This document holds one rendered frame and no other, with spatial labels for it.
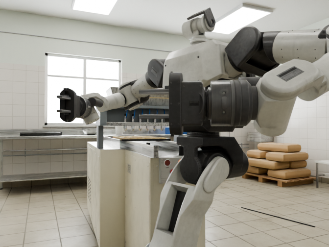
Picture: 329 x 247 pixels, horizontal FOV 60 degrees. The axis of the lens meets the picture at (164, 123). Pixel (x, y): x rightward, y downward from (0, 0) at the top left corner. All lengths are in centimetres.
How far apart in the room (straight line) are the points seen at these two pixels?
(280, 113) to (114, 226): 193
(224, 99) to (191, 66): 46
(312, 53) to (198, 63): 33
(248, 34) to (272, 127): 40
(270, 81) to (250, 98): 4
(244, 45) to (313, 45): 20
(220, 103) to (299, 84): 14
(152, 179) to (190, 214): 66
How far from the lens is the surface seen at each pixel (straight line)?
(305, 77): 55
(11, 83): 553
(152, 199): 161
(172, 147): 209
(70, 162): 552
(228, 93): 52
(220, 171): 99
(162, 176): 157
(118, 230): 236
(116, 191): 227
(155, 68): 119
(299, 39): 82
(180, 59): 100
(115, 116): 230
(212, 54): 94
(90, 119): 124
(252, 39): 89
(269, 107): 54
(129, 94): 139
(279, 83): 53
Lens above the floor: 100
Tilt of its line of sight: 1 degrees up
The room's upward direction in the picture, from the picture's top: straight up
